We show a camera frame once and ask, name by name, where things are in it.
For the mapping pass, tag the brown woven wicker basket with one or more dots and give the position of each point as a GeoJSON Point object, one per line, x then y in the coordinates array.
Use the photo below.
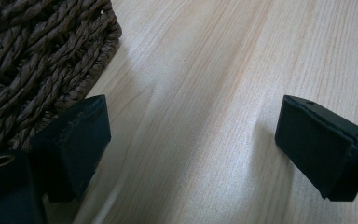
{"type": "Point", "coordinates": [34, 59]}

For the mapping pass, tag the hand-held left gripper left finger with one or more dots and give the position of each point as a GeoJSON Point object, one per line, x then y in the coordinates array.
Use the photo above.
{"type": "Point", "coordinates": [74, 146]}

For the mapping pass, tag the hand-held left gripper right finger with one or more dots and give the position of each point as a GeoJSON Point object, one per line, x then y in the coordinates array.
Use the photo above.
{"type": "Point", "coordinates": [317, 146]}

